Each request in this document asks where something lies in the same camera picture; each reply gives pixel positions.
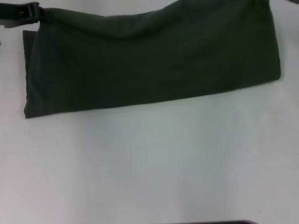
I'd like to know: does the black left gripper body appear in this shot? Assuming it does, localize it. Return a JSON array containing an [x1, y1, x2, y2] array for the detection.
[[0, 2, 25, 29]]

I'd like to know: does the dark green FREE t-shirt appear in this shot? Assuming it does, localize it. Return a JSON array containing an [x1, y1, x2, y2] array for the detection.
[[22, 0, 282, 119]]

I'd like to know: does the dark flat device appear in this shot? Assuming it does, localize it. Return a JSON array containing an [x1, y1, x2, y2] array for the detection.
[[184, 219, 256, 224]]

